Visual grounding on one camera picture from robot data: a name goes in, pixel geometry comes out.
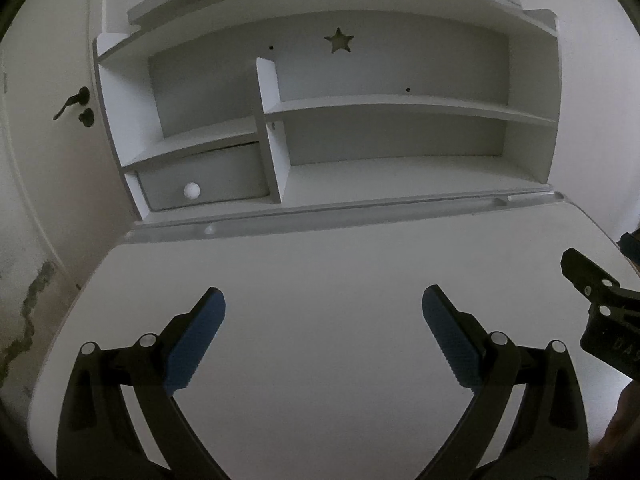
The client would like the person's right forearm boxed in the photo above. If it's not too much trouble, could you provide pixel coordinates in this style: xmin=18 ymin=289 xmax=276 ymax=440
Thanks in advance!
xmin=590 ymin=375 xmax=640 ymax=480

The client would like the black door handle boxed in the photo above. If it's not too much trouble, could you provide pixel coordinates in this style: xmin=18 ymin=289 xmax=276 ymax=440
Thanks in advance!
xmin=52 ymin=86 xmax=91 ymax=121

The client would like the white shelf unit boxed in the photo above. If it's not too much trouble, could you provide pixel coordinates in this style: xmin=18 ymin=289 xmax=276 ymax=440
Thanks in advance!
xmin=94 ymin=0 xmax=561 ymax=223

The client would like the white drawer with round knob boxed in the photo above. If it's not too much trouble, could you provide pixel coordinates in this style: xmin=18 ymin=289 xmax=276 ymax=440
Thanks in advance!
xmin=136 ymin=144 xmax=271 ymax=212

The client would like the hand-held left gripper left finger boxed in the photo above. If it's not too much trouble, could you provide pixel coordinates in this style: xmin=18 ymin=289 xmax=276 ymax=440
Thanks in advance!
xmin=56 ymin=287 xmax=228 ymax=480

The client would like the white door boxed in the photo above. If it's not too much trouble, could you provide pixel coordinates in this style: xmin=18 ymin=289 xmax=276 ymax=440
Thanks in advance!
xmin=0 ymin=0 xmax=136 ymax=411

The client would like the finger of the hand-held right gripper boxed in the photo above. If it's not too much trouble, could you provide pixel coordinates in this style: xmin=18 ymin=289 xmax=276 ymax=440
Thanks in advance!
xmin=560 ymin=247 xmax=626 ymax=304
xmin=619 ymin=229 xmax=640 ymax=276

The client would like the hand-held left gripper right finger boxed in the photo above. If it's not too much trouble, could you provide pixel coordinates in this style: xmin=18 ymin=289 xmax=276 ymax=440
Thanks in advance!
xmin=417 ymin=284 xmax=590 ymax=480

